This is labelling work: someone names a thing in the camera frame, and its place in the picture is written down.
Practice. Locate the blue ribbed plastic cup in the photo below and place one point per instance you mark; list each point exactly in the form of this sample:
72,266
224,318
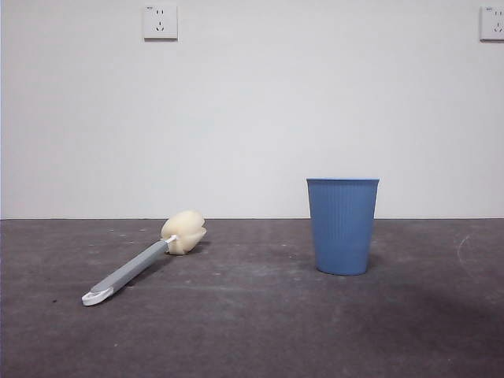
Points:
342,228

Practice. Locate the white wall socket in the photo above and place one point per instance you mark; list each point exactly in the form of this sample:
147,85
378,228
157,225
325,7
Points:
160,23
493,23

